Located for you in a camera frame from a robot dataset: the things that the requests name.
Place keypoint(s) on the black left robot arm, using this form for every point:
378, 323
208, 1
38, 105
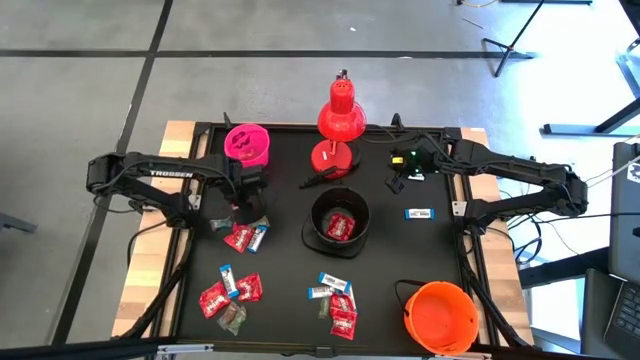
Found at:
170, 173

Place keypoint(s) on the red desk lamp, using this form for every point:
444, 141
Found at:
342, 120

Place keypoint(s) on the clear candy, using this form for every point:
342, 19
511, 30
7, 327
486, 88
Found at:
254, 158
324, 307
226, 315
239, 321
262, 222
220, 223
242, 152

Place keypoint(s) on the red Skittles packet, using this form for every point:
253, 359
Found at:
239, 237
214, 299
344, 323
342, 302
340, 226
249, 288

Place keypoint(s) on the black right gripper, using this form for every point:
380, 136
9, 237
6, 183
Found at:
420, 155

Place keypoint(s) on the black camera rig frame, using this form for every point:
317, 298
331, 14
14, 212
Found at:
75, 350

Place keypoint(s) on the black tripod stand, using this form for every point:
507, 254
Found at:
510, 48

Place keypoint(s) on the black frame clamp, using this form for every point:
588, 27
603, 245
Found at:
397, 121
227, 121

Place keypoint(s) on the orange plastic bucket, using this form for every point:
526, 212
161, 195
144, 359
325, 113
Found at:
440, 317

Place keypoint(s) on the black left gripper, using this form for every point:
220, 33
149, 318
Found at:
247, 180

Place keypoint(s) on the grey laptop with sticker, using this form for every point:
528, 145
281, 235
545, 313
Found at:
625, 225

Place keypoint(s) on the grey furniture foot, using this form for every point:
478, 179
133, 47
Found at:
17, 223

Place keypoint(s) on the black plastic bucket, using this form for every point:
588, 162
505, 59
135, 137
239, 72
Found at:
320, 210

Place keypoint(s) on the pink plastic bucket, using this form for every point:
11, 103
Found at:
247, 165

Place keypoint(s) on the dark grey laptop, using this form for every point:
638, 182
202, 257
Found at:
620, 320

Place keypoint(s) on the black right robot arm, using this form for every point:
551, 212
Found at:
525, 167

